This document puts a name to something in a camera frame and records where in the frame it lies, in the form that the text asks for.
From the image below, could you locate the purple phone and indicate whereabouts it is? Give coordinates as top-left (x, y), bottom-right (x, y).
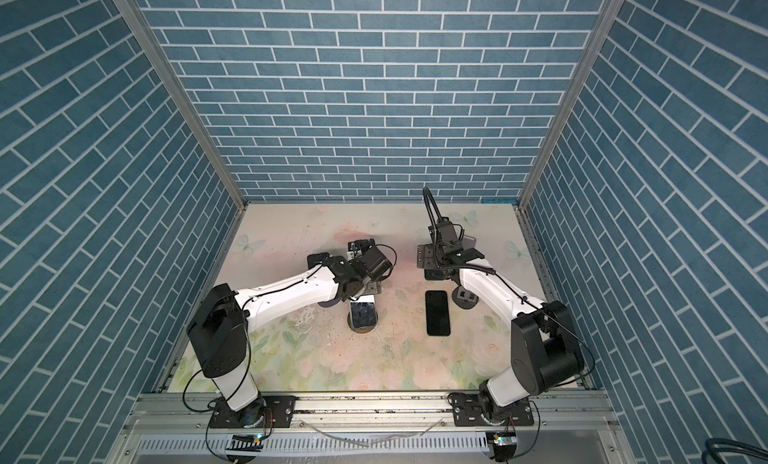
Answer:
top-left (307, 252), bottom-right (330, 269)

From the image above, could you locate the black phone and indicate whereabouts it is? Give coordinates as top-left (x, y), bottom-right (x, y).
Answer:
top-left (462, 235), bottom-right (476, 249)
top-left (425, 290), bottom-right (451, 337)

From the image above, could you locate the teal phone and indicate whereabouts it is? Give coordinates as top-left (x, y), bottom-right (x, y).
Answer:
top-left (354, 293), bottom-right (375, 309)
top-left (349, 301), bottom-right (378, 327)

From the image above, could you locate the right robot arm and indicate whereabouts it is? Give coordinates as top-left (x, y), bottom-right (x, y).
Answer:
top-left (417, 244), bottom-right (585, 423)

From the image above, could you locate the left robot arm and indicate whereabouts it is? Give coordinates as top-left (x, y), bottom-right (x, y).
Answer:
top-left (187, 239), bottom-right (397, 428)

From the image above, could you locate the dark grey stand back right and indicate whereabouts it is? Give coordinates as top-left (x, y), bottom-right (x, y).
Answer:
top-left (451, 286), bottom-right (479, 310)

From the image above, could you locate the wooden stand front centre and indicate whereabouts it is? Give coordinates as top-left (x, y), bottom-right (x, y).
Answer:
top-left (347, 314), bottom-right (377, 334)

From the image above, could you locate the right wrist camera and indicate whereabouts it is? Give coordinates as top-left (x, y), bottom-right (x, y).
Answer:
top-left (428, 218), bottom-right (485, 269)

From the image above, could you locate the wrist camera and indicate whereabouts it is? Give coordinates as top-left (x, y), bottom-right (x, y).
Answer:
top-left (347, 238), bottom-right (376, 260)
top-left (428, 218), bottom-right (485, 269)

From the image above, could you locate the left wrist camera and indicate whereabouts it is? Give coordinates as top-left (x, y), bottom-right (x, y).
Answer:
top-left (347, 238), bottom-right (376, 260)

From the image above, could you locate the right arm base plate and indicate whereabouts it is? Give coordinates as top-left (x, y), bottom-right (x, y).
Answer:
top-left (447, 391), bottom-right (534, 427)

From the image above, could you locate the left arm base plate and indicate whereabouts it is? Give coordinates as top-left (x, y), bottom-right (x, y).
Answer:
top-left (209, 394), bottom-right (297, 431)

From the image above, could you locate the grey cable on rail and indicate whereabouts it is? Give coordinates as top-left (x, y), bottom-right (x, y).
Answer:
top-left (298, 418), bottom-right (446, 450)

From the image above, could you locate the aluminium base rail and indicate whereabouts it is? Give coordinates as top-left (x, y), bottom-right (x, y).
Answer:
top-left (125, 389), bottom-right (620, 434)

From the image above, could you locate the black cable bottom right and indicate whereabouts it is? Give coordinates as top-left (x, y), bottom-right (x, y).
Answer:
top-left (700, 437), bottom-right (768, 464)

